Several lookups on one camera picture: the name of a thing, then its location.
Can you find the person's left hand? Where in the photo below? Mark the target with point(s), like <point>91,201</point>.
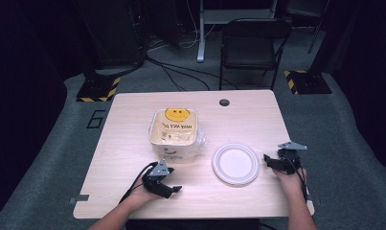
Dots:
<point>139,195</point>

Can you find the white desk frame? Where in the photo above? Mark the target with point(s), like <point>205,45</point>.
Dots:
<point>213,16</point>

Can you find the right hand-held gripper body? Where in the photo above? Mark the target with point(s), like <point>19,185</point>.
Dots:
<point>288,159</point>

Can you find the dark equipment cabinet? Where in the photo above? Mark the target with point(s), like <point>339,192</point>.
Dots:
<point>117,32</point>

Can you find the white paper plate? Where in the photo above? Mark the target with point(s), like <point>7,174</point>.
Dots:
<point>236,163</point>

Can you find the person's dark clothing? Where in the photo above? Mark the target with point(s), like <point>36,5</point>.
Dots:
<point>193,224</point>

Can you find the grey metal table bracket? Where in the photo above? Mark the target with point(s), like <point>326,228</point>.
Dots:
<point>79,198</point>

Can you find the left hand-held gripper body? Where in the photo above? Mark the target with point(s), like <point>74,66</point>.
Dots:
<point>155,185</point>

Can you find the smiley takeout food container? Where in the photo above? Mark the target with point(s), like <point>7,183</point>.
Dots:
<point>176,129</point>

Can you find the black folding chair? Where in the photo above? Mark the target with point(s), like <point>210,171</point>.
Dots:
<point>249,48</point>

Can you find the person's right hand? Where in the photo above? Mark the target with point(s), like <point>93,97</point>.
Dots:
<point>289,183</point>

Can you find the dark curtain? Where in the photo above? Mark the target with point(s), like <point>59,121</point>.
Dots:
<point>18,96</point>
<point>366,80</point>

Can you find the striped stand base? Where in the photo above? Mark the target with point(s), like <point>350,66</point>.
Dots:
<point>98,91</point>
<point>307,82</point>

